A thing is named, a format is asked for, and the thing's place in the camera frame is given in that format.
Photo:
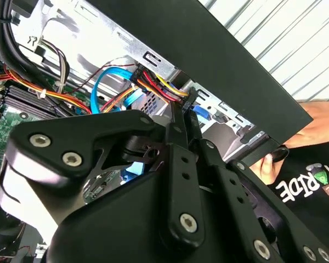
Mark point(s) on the bare human hand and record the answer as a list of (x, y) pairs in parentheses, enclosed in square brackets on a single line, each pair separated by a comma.
[(323, 123)]

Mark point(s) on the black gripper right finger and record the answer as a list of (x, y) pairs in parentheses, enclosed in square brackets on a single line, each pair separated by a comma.
[(252, 224)]

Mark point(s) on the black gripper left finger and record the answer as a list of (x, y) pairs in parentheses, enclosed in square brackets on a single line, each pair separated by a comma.
[(57, 137)]

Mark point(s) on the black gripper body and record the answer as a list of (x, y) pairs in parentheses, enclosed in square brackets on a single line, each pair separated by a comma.
[(112, 235)]

